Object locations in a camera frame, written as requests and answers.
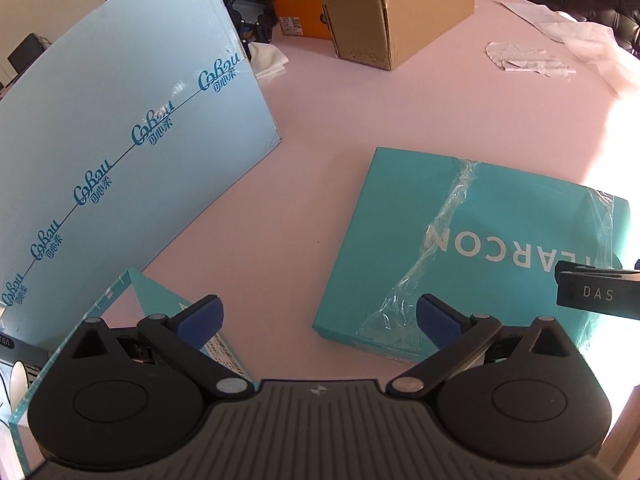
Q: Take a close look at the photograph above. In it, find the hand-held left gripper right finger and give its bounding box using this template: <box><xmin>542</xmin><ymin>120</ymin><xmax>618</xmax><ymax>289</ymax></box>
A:
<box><xmin>386</xmin><ymin>293</ymin><xmax>588</xmax><ymax>403</ymax></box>

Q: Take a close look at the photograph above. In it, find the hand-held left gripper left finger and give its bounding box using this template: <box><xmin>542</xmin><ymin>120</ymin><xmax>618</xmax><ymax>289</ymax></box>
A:
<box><xmin>49</xmin><ymin>294</ymin><xmax>257</xmax><ymax>404</ymax></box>

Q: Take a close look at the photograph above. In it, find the teal flat box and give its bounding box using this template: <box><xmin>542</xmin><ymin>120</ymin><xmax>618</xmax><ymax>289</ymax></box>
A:
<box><xmin>312</xmin><ymin>147</ymin><xmax>632</xmax><ymax>363</ymax></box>

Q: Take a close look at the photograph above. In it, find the white bowl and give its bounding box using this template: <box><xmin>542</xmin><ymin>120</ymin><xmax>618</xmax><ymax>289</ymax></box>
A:
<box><xmin>10</xmin><ymin>360</ymin><xmax>27</xmax><ymax>413</ymax></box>

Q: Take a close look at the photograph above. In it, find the large light blue carton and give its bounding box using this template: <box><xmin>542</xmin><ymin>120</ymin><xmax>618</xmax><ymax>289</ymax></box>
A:
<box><xmin>0</xmin><ymin>0</ymin><xmax>282</xmax><ymax>356</ymax></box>

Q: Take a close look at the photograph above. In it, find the crumpled white paper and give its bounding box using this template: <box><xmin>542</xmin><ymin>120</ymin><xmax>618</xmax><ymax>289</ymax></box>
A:
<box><xmin>484</xmin><ymin>40</ymin><xmax>578</xmax><ymax>78</ymax></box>

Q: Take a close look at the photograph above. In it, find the white plastic bag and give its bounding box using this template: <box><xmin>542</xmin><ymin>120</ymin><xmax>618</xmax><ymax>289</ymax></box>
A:
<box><xmin>492</xmin><ymin>0</ymin><xmax>640</xmax><ymax>101</ymax></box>

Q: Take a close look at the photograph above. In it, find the light grey cloth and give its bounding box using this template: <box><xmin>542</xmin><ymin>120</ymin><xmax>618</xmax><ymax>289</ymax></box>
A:
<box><xmin>247</xmin><ymin>41</ymin><xmax>291</xmax><ymax>80</ymax></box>

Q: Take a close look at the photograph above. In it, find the brown cardboard box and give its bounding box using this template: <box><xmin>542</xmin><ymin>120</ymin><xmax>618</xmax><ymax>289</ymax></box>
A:
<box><xmin>307</xmin><ymin>0</ymin><xmax>476</xmax><ymax>71</ymax></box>

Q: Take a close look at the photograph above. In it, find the blue and black device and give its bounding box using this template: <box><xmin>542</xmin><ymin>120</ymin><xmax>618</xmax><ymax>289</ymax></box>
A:
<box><xmin>232</xmin><ymin>0</ymin><xmax>275</xmax><ymax>43</ymax></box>

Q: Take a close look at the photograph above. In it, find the black monitor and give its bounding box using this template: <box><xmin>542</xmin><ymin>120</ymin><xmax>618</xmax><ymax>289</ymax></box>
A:
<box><xmin>6</xmin><ymin>32</ymin><xmax>53</xmax><ymax>78</ymax></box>

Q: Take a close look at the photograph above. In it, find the orange box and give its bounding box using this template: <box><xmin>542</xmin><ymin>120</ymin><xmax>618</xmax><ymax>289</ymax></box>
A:
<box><xmin>272</xmin><ymin>0</ymin><xmax>333</xmax><ymax>41</ymax></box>

